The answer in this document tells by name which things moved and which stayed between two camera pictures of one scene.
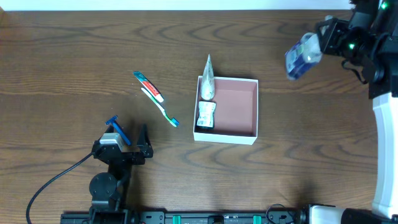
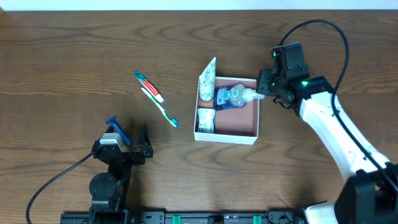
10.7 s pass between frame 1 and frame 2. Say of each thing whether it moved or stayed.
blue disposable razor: stayed
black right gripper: moved
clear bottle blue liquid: moved
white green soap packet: moved
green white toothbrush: stayed
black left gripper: stayed
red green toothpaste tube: stayed
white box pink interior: stayed
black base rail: stayed
